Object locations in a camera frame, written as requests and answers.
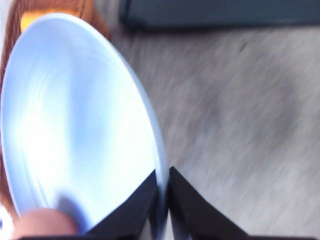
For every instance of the black flat tray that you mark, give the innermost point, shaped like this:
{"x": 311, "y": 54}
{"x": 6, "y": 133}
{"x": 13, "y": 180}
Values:
{"x": 170, "y": 13}

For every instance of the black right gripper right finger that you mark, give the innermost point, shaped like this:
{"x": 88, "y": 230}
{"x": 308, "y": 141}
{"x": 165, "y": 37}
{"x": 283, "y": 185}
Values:
{"x": 193, "y": 217}

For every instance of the brown woven wicker basket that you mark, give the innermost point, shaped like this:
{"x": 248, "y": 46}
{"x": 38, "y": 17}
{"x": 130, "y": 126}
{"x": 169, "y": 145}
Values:
{"x": 10, "y": 27}

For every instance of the blue round plate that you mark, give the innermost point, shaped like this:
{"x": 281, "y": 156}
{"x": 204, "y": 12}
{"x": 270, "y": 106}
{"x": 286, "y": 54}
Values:
{"x": 79, "y": 130}

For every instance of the yellow toy corn cob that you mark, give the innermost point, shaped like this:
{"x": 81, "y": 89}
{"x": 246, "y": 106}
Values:
{"x": 28, "y": 17}

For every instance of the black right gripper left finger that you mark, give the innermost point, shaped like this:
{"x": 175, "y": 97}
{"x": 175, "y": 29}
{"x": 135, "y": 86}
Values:
{"x": 128, "y": 221}

